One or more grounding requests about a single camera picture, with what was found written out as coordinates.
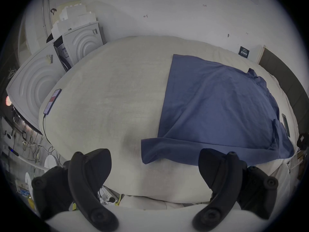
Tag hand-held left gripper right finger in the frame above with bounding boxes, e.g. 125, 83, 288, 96
192, 148, 279, 231

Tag black charging cable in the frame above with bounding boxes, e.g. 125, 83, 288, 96
42, 115, 52, 145

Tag small dark wall sign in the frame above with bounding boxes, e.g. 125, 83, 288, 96
238, 46, 250, 58

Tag dark padded headboard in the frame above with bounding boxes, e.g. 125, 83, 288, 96
258, 47, 309, 132

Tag smartphone with lit screen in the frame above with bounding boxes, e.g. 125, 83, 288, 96
43, 88, 62, 116

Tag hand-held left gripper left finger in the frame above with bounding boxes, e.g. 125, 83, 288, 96
32, 148, 119, 232

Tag dark blue shirt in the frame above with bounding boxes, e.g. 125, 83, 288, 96
141, 54, 295, 166

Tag bed with beige sheet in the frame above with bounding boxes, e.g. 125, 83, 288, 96
39, 35, 301, 211

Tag smartphone with pale case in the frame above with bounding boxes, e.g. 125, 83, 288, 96
281, 113, 291, 138

